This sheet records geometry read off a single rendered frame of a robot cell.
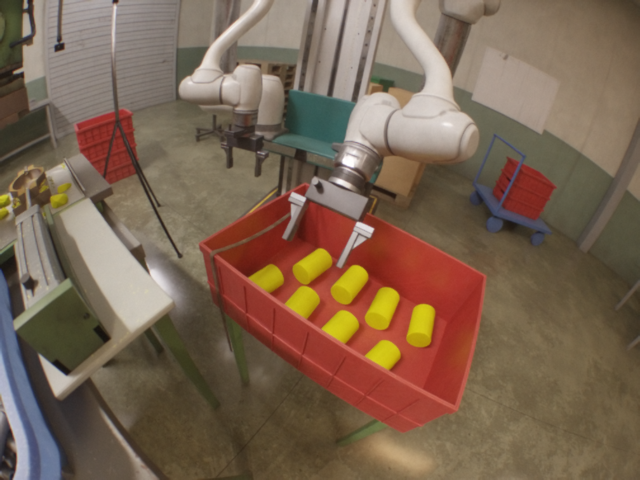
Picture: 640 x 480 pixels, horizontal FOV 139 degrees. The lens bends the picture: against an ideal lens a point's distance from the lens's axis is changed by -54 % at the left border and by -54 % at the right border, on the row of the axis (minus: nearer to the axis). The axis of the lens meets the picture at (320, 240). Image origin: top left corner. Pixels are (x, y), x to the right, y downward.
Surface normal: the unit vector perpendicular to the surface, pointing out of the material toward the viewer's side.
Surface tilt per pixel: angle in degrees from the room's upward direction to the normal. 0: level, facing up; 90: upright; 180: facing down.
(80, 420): 0
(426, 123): 65
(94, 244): 0
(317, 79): 90
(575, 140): 90
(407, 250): 90
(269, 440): 0
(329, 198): 50
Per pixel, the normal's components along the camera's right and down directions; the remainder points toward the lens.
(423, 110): -0.66, -0.17
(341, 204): -0.28, -0.11
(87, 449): 0.16, -0.76
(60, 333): 0.84, 0.44
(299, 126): -0.36, 0.55
